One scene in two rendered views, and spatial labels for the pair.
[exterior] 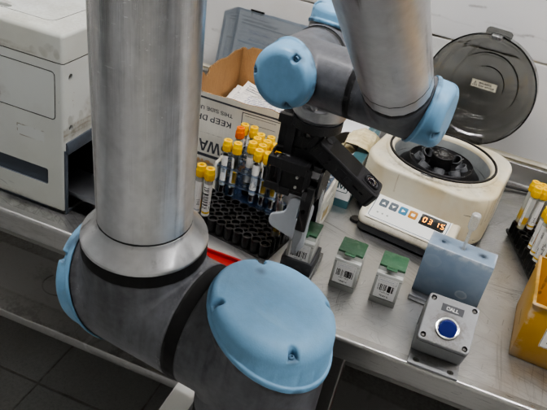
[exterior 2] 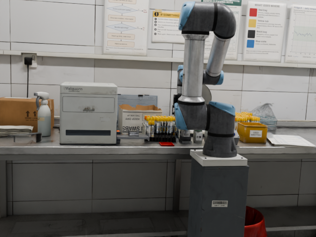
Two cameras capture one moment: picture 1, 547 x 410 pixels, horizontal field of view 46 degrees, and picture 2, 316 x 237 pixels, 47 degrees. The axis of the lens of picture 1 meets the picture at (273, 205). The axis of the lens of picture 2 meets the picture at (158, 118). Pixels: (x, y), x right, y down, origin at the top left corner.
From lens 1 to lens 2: 130 cm
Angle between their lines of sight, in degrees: 34
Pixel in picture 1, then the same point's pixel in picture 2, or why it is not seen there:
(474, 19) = not seen: hidden behind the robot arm
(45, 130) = (110, 117)
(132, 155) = (198, 75)
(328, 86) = not seen: hidden behind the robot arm
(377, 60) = (220, 59)
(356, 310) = not seen: hidden behind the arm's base
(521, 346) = (246, 139)
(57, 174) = (114, 130)
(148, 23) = (201, 50)
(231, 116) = (139, 115)
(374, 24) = (224, 49)
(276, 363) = (231, 107)
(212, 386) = (219, 119)
